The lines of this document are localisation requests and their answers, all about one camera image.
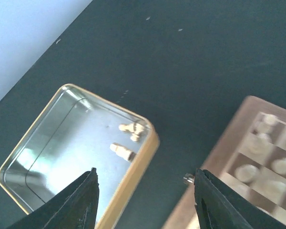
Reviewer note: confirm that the white chess bishop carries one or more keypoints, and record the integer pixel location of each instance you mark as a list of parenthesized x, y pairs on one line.
[(246, 173)]

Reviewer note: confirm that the metal board clasp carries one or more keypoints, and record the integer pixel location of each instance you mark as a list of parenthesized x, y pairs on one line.
[(188, 178)]

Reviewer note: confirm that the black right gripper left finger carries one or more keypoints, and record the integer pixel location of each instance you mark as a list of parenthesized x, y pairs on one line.
[(75, 207)]

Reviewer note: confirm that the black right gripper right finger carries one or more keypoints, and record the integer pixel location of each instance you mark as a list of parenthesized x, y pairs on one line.
[(219, 207)]

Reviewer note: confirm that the yellow tin box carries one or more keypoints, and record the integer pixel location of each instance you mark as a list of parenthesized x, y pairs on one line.
[(70, 136)]

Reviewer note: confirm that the white pawn lying in tin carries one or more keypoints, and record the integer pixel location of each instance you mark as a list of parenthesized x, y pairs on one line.
[(135, 137)]

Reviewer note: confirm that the white chess rook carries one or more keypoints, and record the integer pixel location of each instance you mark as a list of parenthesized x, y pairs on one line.
[(266, 124)]

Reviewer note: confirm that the wooden chess board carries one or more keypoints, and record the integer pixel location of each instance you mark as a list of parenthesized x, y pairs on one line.
[(268, 191)]

